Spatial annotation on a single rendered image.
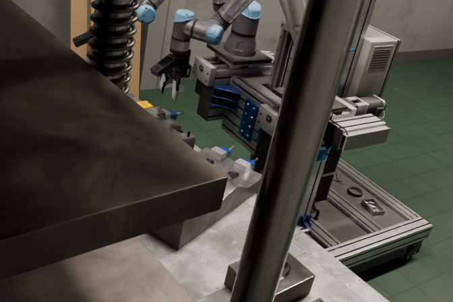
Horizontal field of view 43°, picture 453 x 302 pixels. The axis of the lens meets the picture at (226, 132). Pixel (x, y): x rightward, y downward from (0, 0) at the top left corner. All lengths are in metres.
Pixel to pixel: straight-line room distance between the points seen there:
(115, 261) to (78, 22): 3.05
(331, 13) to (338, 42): 0.03
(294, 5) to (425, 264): 1.91
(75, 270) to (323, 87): 0.48
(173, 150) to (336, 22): 0.26
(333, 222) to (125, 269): 2.31
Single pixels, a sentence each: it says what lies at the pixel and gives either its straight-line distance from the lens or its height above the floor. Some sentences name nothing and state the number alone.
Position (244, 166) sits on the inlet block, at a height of 0.88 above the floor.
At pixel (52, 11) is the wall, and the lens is 4.25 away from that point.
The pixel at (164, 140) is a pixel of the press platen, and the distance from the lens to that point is 0.76.
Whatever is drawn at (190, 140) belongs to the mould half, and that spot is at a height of 0.88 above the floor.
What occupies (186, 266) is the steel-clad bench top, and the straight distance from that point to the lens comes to 1.70.
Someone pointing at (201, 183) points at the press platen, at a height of 1.54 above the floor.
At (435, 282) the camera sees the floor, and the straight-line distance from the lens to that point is 3.41.
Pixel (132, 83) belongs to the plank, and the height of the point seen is 0.25.
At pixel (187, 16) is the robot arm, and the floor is 1.27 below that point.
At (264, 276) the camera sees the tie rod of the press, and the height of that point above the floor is 1.40.
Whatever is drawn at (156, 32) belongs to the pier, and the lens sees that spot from 4.50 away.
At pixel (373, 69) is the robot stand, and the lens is 2.71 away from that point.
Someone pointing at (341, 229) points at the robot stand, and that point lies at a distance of 3.12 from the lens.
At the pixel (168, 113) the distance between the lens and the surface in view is 2.39.
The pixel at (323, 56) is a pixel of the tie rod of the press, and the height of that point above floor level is 1.71.
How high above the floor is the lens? 1.90
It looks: 27 degrees down
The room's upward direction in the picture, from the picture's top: 12 degrees clockwise
